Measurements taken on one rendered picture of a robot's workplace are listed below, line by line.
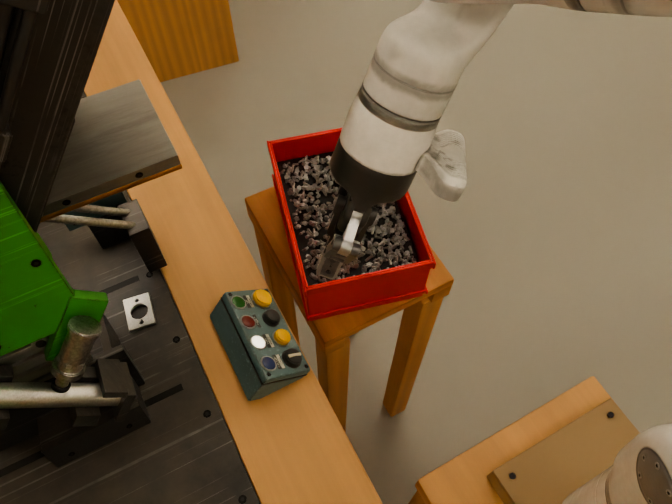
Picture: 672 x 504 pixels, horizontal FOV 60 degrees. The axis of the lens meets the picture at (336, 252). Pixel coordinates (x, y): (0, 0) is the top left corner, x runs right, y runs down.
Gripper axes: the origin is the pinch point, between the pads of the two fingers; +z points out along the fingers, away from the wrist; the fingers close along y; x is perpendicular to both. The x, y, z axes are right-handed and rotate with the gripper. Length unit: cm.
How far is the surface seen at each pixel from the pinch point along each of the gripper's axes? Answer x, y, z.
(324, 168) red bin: -2.3, -44.6, 18.5
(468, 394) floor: 62, -66, 90
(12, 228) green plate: -31.3, 3.6, 6.7
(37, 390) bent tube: -26.9, 7.6, 27.8
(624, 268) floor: 106, -115, 61
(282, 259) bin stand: -4.1, -33.2, 32.4
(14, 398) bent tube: -28.6, 9.6, 27.6
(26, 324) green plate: -29.6, 4.8, 19.9
